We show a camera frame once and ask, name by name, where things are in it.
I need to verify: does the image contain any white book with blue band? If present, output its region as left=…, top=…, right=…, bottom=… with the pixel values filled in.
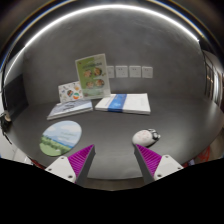
left=94, top=92, right=152, bottom=116

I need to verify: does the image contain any white ceiling light strip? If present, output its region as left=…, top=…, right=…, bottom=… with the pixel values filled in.
left=2, top=3, right=201, bottom=88

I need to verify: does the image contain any white panda-print computer mouse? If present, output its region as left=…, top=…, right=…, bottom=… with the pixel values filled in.
left=131, top=128, right=162, bottom=148

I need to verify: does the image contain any white sticker-print card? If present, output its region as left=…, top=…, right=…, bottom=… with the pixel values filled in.
left=57, top=80, right=84, bottom=104

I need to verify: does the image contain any green food poster stand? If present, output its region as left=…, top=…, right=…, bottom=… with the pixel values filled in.
left=74, top=53, right=112, bottom=100

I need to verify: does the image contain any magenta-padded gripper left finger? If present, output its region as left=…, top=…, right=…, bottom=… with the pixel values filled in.
left=44, top=143, right=97, bottom=187

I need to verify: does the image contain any round landscape-print mouse pad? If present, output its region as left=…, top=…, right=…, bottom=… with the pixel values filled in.
left=39, top=120, right=83, bottom=158

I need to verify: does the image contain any grey cover book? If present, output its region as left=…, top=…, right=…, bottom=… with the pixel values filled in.
left=46, top=98, right=94, bottom=121

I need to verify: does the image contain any dark framed glass door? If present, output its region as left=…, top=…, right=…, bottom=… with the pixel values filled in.
left=201, top=49, right=224, bottom=111

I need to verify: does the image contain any dark wall panel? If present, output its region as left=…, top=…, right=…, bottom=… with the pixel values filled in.
left=2, top=73, right=29, bottom=118

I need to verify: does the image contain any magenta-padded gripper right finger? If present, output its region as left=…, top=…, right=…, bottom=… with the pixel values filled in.
left=133, top=143, right=185, bottom=186

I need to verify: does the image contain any white wall socket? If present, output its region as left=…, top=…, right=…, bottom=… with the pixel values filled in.
left=106, top=65, right=115, bottom=79
left=115, top=65, right=129, bottom=79
left=129, top=65, right=142, bottom=79
left=141, top=65, right=154, bottom=79

